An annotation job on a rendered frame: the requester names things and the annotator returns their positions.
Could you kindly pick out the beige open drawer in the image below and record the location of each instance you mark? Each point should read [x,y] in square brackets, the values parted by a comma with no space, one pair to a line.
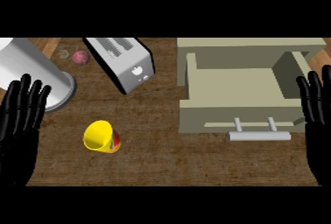
[240,96]

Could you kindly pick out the white cylindrical appliance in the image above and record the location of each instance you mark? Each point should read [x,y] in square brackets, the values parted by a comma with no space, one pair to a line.
[29,73]

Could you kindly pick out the yellow cup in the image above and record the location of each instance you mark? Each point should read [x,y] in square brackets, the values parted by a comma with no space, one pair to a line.
[100,137]

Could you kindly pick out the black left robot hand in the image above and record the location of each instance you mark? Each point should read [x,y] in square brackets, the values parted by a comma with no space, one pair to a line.
[16,128]

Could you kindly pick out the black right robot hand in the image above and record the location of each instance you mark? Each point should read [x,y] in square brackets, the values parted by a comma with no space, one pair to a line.
[317,125]

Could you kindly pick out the beige cabinet body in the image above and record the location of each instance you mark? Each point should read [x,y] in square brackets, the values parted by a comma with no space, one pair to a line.
[249,51]

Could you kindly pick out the red round fruit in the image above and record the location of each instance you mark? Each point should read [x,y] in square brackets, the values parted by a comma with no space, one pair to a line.
[79,57]

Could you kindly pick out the small grey-green round item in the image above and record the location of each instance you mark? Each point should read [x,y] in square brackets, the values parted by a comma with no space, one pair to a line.
[63,53]

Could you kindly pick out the silver toaster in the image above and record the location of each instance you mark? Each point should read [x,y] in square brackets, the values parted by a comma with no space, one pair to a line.
[124,62]

